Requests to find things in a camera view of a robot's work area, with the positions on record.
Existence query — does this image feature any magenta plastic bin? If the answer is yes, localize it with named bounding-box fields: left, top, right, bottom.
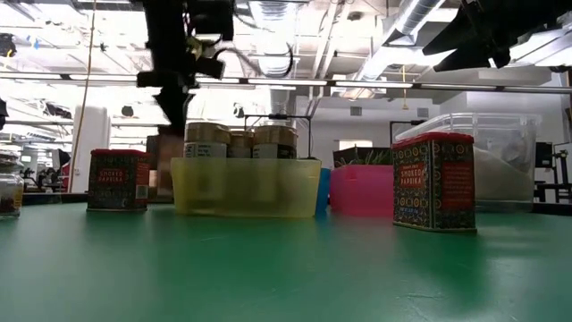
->
left=329, top=164, right=395, bottom=219

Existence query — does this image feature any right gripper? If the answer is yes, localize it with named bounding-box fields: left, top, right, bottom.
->
left=422, top=0, right=519, bottom=72

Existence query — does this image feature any yellow-green plastic bin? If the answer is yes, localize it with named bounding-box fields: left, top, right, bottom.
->
left=170, top=156, right=323, bottom=219

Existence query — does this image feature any grey cloth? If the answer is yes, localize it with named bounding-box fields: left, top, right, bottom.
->
left=473, top=142, right=533, bottom=202

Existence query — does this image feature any clear plastic container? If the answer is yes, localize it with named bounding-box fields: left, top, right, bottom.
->
left=395, top=112, right=543, bottom=211

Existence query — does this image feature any small glass spice jar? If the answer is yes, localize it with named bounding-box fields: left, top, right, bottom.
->
left=0, top=150, right=25, bottom=220

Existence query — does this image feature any silver ventilation duct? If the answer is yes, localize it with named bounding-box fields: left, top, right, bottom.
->
left=357, top=0, right=448, bottom=81

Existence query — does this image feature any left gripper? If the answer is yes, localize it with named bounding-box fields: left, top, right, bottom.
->
left=136, top=42, right=224, bottom=133

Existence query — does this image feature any yellow cable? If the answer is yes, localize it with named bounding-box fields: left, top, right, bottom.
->
left=69, top=0, right=97, bottom=194

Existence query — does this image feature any potted succulent plant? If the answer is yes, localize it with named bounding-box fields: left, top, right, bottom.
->
left=332, top=146, right=394, bottom=169

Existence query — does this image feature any black machine stand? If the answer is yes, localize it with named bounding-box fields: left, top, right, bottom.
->
left=534, top=141, right=572, bottom=205

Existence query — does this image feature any white round pillar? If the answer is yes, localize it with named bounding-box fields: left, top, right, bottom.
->
left=73, top=105, right=112, bottom=194

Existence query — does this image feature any blue plastic bin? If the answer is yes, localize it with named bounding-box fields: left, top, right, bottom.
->
left=315, top=167, right=332, bottom=216

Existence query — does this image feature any red-lidded smoked paprika tin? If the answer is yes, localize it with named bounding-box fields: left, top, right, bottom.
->
left=391, top=131, right=478, bottom=234

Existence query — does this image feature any pink block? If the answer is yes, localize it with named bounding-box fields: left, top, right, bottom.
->
left=86, top=148, right=152, bottom=213

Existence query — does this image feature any green table mat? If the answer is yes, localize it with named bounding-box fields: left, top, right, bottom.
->
left=0, top=191, right=572, bottom=322

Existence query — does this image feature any dark background equipment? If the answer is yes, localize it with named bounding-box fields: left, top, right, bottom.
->
left=20, top=149, right=72, bottom=193

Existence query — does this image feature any grey overhead rail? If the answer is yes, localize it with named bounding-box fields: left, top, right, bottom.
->
left=0, top=71, right=572, bottom=95

